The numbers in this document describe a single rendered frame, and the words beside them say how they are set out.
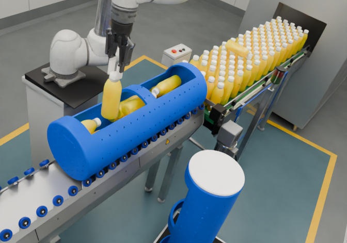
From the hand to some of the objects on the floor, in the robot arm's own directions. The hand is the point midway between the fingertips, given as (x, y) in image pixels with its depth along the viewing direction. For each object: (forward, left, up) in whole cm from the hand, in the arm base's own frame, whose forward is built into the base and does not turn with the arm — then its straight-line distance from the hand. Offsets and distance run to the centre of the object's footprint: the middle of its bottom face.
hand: (115, 68), depth 128 cm
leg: (+17, +68, -149) cm, 164 cm away
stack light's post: (+49, +110, -147) cm, 190 cm away
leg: (+3, +68, -150) cm, 165 cm away
